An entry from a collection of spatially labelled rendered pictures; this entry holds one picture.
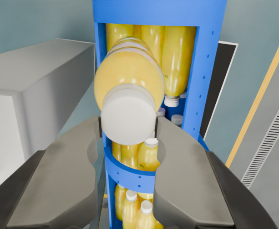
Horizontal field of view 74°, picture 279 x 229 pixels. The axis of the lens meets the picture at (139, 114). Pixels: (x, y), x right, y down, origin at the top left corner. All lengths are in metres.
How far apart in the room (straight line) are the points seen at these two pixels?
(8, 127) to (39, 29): 1.23
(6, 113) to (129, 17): 0.39
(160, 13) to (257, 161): 2.34
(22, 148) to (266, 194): 2.84
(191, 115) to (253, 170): 2.23
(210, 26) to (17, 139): 0.54
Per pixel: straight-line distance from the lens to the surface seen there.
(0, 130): 0.61
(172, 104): 0.49
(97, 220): 1.62
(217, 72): 1.61
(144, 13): 0.34
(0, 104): 0.57
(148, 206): 0.69
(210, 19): 0.38
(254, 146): 2.38
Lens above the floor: 1.57
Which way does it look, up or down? 62 degrees down
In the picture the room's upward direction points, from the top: 177 degrees clockwise
